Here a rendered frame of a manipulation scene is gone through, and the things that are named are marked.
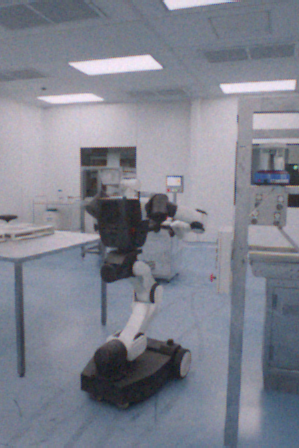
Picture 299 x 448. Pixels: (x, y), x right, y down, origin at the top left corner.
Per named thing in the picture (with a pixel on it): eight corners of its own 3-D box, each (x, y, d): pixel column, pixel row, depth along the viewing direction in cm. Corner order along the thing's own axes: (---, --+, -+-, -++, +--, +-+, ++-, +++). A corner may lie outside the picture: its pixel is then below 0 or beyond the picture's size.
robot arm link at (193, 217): (213, 211, 223) (179, 198, 217) (209, 231, 218) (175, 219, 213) (204, 215, 233) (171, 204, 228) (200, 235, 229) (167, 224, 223)
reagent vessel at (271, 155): (258, 170, 222) (260, 138, 220) (257, 171, 237) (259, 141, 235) (285, 171, 219) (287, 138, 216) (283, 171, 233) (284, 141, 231)
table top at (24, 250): (-120, 242, 299) (-120, 238, 299) (-10, 227, 398) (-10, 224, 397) (18, 263, 235) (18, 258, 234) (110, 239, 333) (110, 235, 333)
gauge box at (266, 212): (247, 225, 221) (248, 191, 218) (247, 223, 231) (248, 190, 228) (286, 226, 215) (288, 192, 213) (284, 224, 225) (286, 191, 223)
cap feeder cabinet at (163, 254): (125, 279, 496) (125, 222, 487) (140, 269, 549) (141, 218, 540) (170, 284, 475) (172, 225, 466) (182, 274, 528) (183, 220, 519)
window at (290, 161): (233, 205, 717) (236, 143, 704) (233, 205, 719) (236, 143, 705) (311, 208, 672) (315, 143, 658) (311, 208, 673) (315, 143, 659)
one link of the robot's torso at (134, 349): (131, 364, 225) (131, 343, 223) (104, 356, 235) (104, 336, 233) (148, 351, 243) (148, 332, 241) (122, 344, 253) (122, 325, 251)
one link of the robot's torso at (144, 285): (159, 308, 255) (132, 275, 221) (137, 303, 264) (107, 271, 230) (166, 288, 262) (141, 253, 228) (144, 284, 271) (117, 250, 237)
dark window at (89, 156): (80, 198, 828) (80, 147, 815) (80, 198, 829) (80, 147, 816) (135, 200, 784) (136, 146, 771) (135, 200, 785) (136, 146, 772)
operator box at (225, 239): (215, 293, 152) (217, 230, 149) (218, 282, 169) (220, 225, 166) (230, 295, 151) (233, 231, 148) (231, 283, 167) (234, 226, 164)
